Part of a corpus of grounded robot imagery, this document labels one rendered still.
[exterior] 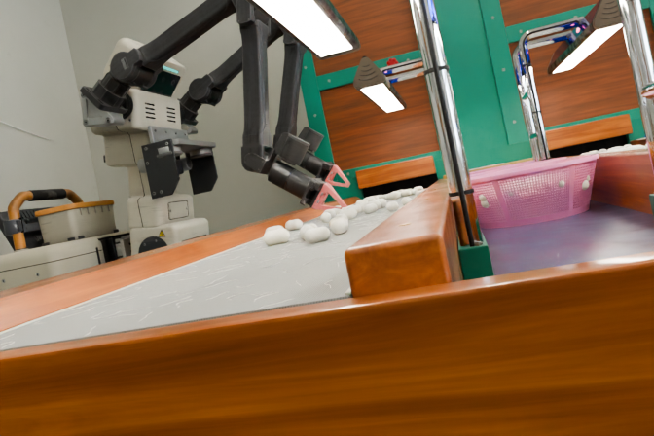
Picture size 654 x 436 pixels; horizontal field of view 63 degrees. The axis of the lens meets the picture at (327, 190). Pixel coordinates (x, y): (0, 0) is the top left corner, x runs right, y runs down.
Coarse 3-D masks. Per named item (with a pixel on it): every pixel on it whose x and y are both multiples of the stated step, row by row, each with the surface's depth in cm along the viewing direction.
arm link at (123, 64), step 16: (208, 0) 136; (224, 0) 134; (192, 16) 138; (208, 16) 136; (224, 16) 137; (256, 16) 132; (176, 32) 139; (192, 32) 138; (144, 48) 142; (160, 48) 140; (176, 48) 141; (112, 64) 142; (128, 64) 141; (144, 64) 141; (160, 64) 144; (128, 80) 142
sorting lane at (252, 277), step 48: (288, 240) 79; (336, 240) 63; (144, 288) 54; (192, 288) 46; (240, 288) 40; (288, 288) 36; (336, 288) 32; (0, 336) 41; (48, 336) 36; (96, 336) 33
